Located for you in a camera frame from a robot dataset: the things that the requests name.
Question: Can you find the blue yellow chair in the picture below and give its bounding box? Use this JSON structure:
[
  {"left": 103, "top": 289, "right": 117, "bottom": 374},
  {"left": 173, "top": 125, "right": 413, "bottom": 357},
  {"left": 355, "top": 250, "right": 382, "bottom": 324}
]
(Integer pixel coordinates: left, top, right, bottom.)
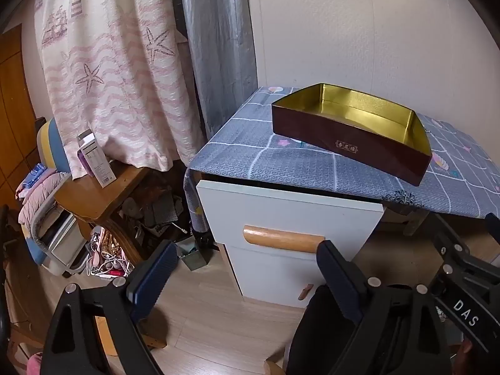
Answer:
[{"left": 27, "top": 117, "right": 73, "bottom": 266}]

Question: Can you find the wooden side table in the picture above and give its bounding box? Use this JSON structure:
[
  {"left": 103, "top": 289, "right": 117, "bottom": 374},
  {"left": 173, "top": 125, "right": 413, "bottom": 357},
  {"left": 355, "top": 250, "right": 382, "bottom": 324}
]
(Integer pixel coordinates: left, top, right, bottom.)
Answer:
[{"left": 54, "top": 160, "right": 151, "bottom": 266}]

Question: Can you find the wooden wardrobe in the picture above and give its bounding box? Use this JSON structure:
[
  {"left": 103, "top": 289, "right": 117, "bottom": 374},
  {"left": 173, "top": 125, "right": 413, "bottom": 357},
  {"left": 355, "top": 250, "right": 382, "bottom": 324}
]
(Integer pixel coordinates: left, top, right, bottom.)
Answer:
[{"left": 0, "top": 23, "right": 43, "bottom": 204}]

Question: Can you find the silver curtain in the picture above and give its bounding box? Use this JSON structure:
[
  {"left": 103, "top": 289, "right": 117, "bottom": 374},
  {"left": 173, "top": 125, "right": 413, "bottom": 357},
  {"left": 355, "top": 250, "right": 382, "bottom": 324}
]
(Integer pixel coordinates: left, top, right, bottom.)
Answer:
[{"left": 177, "top": 0, "right": 258, "bottom": 137}]

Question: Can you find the white drawer with wooden handle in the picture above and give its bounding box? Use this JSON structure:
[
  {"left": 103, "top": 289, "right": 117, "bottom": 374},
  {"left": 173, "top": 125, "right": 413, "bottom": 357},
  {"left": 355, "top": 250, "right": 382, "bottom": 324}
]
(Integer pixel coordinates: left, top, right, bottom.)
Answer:
[{"left": 195, "top": 179, "right": 385, "bottom": 256}]

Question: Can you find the blue patterned tablecloth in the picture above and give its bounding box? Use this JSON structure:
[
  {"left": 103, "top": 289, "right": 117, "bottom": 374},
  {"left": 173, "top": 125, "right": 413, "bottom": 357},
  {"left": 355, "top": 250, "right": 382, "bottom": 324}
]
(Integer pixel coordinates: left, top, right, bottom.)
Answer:
[{"left": 183, "top": 85, "right": 500, "bottom": 235}]

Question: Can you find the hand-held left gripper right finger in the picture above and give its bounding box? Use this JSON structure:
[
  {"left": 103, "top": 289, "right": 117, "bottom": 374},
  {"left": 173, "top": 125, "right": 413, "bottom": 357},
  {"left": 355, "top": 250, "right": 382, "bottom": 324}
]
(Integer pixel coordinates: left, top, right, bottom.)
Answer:
[{"left": 316, "top": 240, "right": 459, "bottom": 375}]

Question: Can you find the blue patterned cloth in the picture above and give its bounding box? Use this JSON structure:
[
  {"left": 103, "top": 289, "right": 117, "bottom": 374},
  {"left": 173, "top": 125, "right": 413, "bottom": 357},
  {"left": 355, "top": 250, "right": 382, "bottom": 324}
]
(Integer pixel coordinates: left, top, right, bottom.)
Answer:
[{"left": 22, "top": 163, "right": 48, "bottom": 188}]

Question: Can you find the small metal tin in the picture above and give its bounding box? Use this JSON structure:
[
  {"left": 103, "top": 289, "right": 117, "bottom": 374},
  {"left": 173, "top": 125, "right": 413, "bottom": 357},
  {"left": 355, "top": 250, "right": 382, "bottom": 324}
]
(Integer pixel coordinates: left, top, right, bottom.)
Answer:
[{"left": 176, "top": 240, "right": 212, "bottom": 271}]

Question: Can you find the gold foil bag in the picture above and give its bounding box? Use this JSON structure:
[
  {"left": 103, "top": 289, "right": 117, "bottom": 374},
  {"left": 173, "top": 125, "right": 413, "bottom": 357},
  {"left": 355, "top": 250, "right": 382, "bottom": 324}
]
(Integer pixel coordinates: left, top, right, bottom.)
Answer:
[{"left": 92, "top": 227, "right": 129, "bottom": 262}]

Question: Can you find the dark clutter pile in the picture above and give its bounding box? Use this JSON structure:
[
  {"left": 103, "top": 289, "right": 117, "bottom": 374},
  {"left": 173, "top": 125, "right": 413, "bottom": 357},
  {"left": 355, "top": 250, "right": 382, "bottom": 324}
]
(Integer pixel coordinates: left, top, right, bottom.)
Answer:
[{"left": 115, "top": 182, "right": 188, "bottom": 239}]

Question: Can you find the white cable bundle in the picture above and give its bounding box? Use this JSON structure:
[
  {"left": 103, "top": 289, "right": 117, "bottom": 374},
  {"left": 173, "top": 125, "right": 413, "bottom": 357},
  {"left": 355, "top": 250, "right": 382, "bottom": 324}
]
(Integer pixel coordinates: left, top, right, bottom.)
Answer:
[{"left": 85, "top": 250, "right": 133, "bottom": 281}]

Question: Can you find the white purple carton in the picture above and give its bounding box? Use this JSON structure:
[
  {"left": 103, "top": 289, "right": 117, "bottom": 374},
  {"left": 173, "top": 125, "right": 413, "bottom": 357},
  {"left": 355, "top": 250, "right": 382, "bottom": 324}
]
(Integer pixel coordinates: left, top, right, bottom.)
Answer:
[{"left": 76, "top": 129, "right": 117, "bottom": 188}]

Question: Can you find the wooden stool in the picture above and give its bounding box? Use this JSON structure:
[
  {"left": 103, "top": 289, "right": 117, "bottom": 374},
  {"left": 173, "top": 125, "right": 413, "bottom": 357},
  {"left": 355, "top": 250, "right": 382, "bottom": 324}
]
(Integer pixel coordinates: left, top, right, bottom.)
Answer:
[{"left": 94, "top": 314, "right": 168, "bottom": 356}]

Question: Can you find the pink quilted cloth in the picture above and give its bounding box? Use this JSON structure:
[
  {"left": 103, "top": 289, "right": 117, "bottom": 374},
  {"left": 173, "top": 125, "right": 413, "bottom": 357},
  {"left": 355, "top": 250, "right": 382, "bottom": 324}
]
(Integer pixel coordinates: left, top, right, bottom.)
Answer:
[{"left": 17, "top": 170, "right": 73, "bottom": 223}]

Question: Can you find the maroon gold-lined box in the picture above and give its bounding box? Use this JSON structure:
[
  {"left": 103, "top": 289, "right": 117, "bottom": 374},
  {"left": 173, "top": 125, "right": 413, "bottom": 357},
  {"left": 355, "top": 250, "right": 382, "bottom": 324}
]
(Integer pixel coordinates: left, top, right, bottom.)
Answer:
[{"left": 271, "top": 83, "right": 433, "bottom": 187}]

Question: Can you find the pink printed curtain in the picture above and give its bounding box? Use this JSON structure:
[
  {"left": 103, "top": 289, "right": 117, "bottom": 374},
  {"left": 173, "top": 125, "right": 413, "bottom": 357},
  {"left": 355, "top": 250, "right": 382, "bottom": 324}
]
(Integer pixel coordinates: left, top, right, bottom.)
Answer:
[{"left": 33, "top": 0, "right": 208, "bottom": 182}]

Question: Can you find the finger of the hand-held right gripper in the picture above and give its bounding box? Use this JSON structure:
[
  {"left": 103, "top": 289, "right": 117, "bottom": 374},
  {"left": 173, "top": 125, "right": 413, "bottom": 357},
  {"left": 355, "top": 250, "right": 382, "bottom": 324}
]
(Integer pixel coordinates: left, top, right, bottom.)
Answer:
[
  {"left": 484, "top": 212, "right": 500, "bottom": 245},
  {"left": 427, "top": 215, "right": 500, "bottom": 354}
]

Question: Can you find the white cabinet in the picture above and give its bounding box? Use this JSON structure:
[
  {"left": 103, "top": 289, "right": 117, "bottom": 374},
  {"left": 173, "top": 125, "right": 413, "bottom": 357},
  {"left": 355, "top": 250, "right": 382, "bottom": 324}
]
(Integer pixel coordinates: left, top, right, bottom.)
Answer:
[{"left": 217, "top": 241, "right": 368, "bottom": 309}]

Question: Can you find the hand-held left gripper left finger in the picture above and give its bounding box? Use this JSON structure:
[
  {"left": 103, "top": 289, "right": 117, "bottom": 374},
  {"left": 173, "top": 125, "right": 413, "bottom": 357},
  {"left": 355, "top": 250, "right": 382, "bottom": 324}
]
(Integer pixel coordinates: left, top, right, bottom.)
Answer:
[{"left": 41, "top": 240, "right": 178, "bottom": 375}]

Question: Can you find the pink plush object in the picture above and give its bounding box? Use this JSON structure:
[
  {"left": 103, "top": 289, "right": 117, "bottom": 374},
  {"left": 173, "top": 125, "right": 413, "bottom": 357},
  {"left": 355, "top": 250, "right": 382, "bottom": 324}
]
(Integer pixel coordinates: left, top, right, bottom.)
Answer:
[{"left": 27, "top": 352, "right": 44, "bottom": 375}]

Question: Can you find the white plastic storage box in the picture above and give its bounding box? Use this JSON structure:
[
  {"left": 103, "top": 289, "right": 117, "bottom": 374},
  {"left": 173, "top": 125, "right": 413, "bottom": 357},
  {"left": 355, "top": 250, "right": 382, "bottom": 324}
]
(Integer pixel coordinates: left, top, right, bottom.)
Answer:
[{"left": 39, "top": 211, "right": 90, "bottom": 278}]

